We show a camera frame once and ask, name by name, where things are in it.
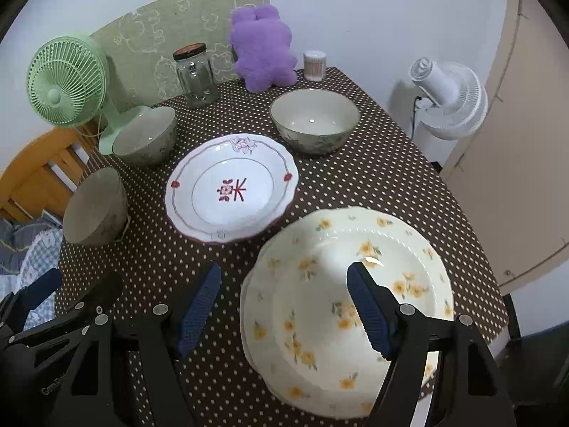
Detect brown polka-dot tablecloth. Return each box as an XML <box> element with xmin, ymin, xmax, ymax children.
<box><xmin>53</xmin><ymin>68</ymin><xmax>510</xmax><ymax>427</ymax></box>

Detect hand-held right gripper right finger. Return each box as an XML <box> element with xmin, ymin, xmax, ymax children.
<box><xmin>347</xmin><ymin>262</ymin><xmax>519</xmax><ymax>427</ymax></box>

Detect black fan cable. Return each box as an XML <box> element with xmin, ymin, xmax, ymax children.
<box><xmin>409</xmin><ymin>95</ymin><xmax>423</xmax><ymax>138</ymax></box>

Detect yellow floral plate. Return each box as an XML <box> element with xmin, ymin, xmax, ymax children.
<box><xmin>255</xmin><ymin>207</ymin><xmax>455</xmax><ymax>420</ymax></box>
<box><xmin>240</xmin><ymin>236</ymin><xmax>303</xmax><ymax>410</ymax></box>

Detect green desk fan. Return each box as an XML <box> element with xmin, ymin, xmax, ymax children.
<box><xmin>27</xmin><ymin>32</ymin><xmax>134</xmax><ymax>156</ymax></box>

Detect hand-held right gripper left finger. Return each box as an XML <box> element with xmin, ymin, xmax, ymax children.
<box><xmin>58</xmin><ymin>262</ymin><xmax>222</xmax><ymax>427</ymax></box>

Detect grey-blue cloth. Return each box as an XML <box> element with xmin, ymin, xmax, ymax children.
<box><xmin>0</xmin><ymin>219</ymin><xmax>30</xmax><ymax>274</ymax></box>

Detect glass jar with black lid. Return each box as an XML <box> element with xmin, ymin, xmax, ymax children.
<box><xmin>172</xmin><ymin>43</ymin><xmax>220</xmax><ymax>108</ymax></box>

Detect purple plush toy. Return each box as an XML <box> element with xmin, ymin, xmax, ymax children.
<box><xmin>229</xmin><ymin>4</ymin><xmax>298</xmax><ymax>93</ymax></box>

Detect white fan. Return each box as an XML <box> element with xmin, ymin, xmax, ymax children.
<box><xmin>409</xmin><ymin>57</ymin><xmax>489</xmax><ymax>141</ymax></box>

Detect white plate red flower print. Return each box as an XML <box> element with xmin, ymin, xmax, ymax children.
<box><xmin>164</xmin><ymin>133</ymin><xmax>298</xmax><ymax>245</ymax></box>

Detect green patterned wall poster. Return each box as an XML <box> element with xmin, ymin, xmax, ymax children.
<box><xmin>89</xmin><ymin>0</ymin><xmax>270</xmax><ymax>112</ymax></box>

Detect orange wooden furniture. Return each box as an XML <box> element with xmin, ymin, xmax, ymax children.
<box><xmin>0</xmin><ymin>127</ymin><xmax>101</xmax><ymax>223</ymax></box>

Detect wide floral ceramic bowl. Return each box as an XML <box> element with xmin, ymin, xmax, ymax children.
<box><xmin>270</xmin><ymin>88</ymin><xmax>361</xmax><ymax>156</ymax></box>

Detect deep grey-green ceramic bowl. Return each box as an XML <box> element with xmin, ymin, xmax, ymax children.
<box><xmin>111</xmin><ymin>106</ymin><xmax>177</xmax><ymax>169</ymax></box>
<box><xmin>62</xmin><ymin>167</ymin><xmax>129</xmax><ymax>247</ymax></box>

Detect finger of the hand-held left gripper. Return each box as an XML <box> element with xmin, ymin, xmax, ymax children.
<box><xmin>9</xmin><ymin>270</ymin><xmax>125</xmax><ymax>352</ymax></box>
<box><xmin>0</xmin><ymin>269</ymin><xmax>64</xmax><ymax>335</ymax></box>

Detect cotton swab container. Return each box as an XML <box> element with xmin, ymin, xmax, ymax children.
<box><xmin>303</xmin><ymin>50</ymin><xmax>328</xmax><ymax>81</ymax></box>

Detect beige door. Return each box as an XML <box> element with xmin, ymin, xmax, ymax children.
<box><xmin>440</xmin><ymin>0</ymin><xmax>569</xmax><ymax>294</ymax></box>

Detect blue checked cloth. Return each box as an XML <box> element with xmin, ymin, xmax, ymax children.
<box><xmin>0</xmin><ymin>227</ymin><xmax>65</xmax><ymax>330</ymax></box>

